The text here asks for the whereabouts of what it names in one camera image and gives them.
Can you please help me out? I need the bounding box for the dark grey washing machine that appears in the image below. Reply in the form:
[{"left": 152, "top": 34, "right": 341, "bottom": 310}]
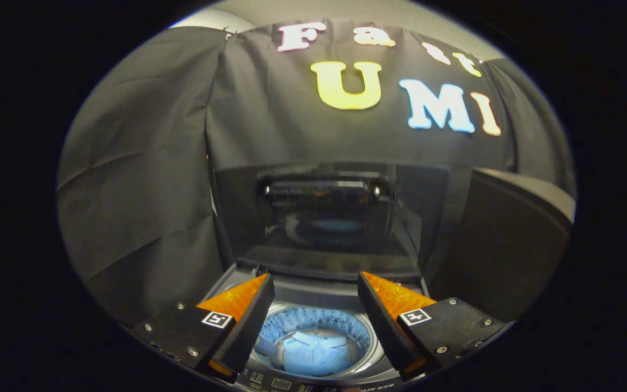
[{"left": 199, "top": 264, "right": 435, "bottom": 392}]

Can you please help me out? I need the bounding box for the black backdrop cloth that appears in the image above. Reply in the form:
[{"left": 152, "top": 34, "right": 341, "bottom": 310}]
[{"left": 57, "top": 16, "right": 576, "bottom": 327}]

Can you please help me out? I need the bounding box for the light blue polo shirt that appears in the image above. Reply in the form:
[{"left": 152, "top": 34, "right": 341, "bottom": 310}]
[{"left": 281, "top": 329, "right": 355, "bottom": 376}]

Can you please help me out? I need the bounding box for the grey cabinet with dark top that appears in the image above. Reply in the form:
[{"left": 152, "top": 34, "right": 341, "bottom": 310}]
[{"left": 428, "top": 168, "right": 575, "bottom": 323}]

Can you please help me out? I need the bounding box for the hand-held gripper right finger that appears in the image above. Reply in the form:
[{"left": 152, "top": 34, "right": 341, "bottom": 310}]
[{"left": 358, "top": 271, "right": 506, "bottom": 382}]

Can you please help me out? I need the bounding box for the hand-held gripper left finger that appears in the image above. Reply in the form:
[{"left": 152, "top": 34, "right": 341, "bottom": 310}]
[{"left": 131, "top": 273, "right": 275, "bottom": 382}]

